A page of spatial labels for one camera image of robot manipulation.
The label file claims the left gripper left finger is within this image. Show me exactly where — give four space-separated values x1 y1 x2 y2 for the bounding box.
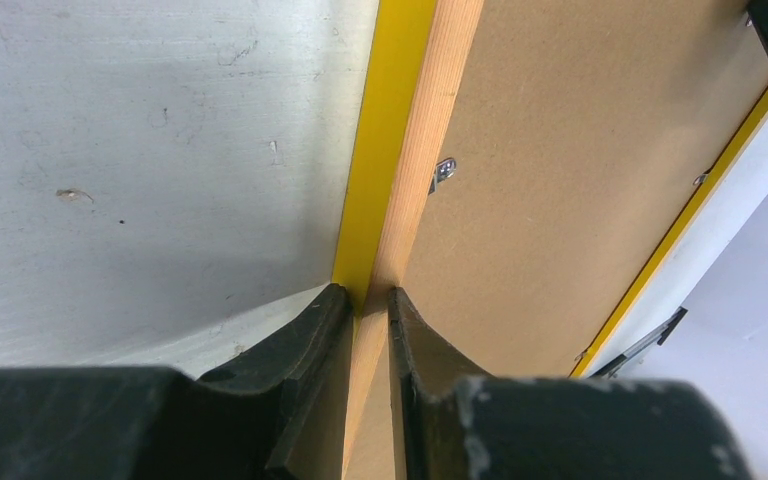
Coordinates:
0 284 353 479

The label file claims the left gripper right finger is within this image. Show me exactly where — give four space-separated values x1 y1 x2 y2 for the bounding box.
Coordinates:
387 288 753 479

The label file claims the brown cardboard backing board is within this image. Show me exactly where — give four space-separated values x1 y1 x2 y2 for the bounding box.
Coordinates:
344 0 768 480

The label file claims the yellow picture frame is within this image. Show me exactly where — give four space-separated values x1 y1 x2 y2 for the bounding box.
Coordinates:
330 0 768 480

